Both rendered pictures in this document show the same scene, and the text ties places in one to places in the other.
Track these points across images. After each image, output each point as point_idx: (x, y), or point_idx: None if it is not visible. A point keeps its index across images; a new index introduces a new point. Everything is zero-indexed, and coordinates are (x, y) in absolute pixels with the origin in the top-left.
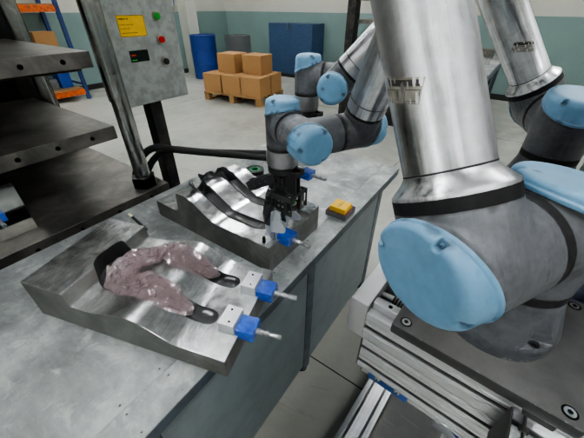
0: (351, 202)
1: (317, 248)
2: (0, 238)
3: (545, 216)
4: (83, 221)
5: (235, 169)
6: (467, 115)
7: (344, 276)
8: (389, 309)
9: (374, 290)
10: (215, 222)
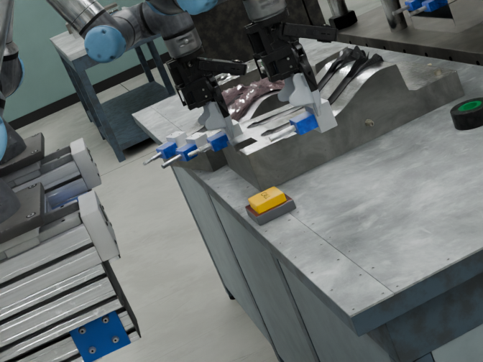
0: (286, 224)
1: (226, 194)
2: (439, 26)
3: None
4: (451, 49)
5: (371, 69)
6: None
7: None
8: (57, 149)
9: (73, 144)
10: None
